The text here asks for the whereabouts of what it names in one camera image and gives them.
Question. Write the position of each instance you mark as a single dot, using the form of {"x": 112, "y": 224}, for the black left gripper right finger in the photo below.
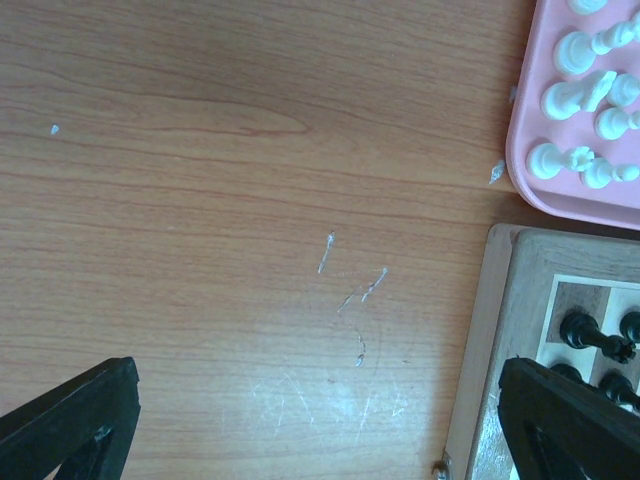
{"x": 556, "y": 428}

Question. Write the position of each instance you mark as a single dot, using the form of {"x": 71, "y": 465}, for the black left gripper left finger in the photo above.
{"x": 82, "y": 429}

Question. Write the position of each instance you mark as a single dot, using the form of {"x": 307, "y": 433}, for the black chess rook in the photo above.
{"x": 580, "y": 330}

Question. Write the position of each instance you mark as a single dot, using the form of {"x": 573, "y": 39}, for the black chess knight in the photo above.
{"x": 568, "y": 371}

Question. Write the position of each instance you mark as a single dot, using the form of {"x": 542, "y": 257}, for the white chess pawn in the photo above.
{"x": 601, "y": 173}
{"x": 614, "y": 122}
{"x": 624, "y": 90}

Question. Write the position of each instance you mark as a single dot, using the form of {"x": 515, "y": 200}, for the white chess rook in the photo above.
{"x": 545, "y": 161}

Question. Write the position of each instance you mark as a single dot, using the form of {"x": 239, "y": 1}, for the white chess knight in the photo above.
{"x": 562, "y": 100}

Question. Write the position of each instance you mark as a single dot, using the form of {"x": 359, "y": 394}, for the white chess bishop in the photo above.
{"x": 576, "y": 52}

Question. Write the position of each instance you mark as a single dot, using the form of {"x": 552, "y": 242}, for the white chess queen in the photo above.
{"x": 586, "y": 7}

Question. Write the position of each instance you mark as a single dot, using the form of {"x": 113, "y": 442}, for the wooden chessboard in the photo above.
{"x": 530, "y": 280}

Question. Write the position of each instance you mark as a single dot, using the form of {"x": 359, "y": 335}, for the pink plastic tray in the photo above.
{"x": 565, "y": 195}

